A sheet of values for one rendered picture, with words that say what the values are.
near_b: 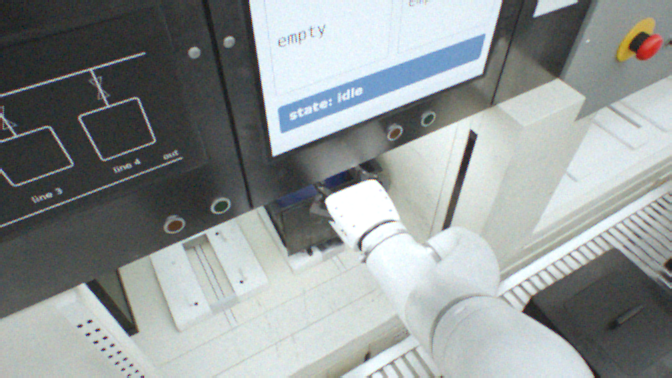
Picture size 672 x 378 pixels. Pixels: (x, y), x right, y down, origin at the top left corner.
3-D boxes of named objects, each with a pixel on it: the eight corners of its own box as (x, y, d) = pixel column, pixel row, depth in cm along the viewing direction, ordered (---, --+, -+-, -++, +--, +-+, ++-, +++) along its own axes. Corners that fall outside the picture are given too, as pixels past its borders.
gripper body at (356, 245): (353, 267, 76) (322, 217, 82) (407, 242, 79) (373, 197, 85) (354, 240, 70) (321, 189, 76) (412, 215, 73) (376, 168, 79)
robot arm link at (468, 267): (557, 237, 44) (451, 213, 74) (413, 330, 43) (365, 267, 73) (602, 316, 44) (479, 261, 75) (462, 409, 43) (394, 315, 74)
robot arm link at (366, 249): (362, 277, 75) (353, 263, 77) (409, 255, 78) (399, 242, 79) (364, 248, 69) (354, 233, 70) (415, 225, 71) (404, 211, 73)
